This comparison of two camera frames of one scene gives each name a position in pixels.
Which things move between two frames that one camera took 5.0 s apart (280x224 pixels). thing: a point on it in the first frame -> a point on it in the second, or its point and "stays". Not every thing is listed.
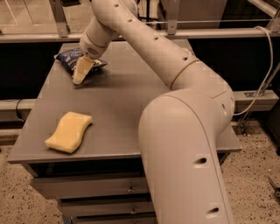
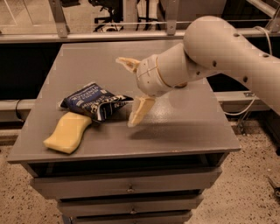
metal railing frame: (60, 33) stays
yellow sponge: (69, 132) stays
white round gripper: (89, 49) -> (148, 74)
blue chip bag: (70, 58) -> (93, 101)
